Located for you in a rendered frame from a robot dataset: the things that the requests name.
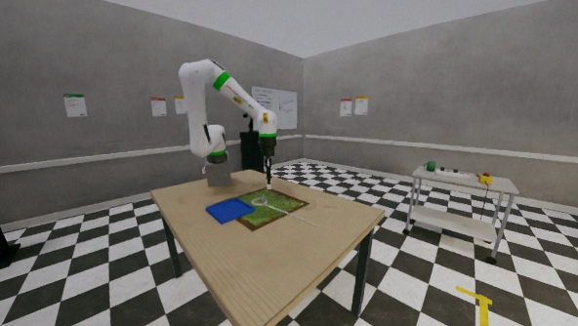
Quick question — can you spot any green grass mat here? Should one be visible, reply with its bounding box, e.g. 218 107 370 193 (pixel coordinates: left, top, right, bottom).
233 187 310 231

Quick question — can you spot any blue tray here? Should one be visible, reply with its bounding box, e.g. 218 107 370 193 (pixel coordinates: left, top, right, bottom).
205 198 255 224

